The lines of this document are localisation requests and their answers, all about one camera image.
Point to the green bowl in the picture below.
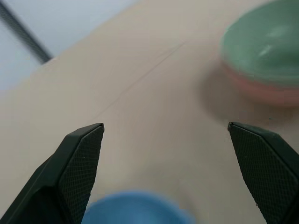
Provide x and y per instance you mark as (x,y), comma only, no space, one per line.
(266,39)

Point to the dark ribbed floor strip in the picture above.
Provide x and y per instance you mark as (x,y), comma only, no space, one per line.
(23,32)

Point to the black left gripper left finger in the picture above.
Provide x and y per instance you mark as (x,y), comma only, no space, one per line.
(67,172)

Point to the blue bowl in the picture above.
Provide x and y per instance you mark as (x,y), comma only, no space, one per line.
(137,210)

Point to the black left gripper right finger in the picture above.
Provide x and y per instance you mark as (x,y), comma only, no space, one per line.
(268,168)

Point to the pink bowl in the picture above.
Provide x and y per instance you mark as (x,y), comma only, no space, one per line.
(264,91)

